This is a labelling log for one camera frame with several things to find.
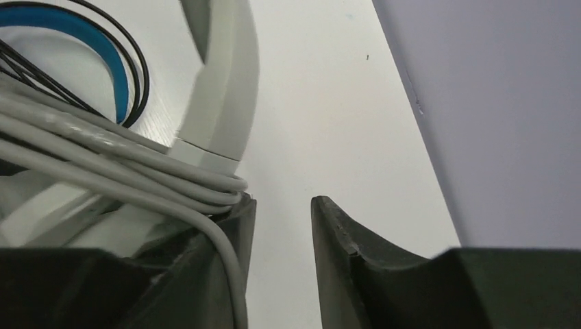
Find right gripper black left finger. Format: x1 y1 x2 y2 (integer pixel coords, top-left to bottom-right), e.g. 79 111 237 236
0 193 258 329

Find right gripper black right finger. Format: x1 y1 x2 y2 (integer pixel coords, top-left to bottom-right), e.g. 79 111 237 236
311 196 580 328

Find grey white headphones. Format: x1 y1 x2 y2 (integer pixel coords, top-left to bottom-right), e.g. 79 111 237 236
1 1 259 263

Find black headphones with blue band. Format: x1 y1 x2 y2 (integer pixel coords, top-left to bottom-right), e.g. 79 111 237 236
1 1 150 128

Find black headphone cable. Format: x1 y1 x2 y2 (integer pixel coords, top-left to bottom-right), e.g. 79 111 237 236
0 38 108 119

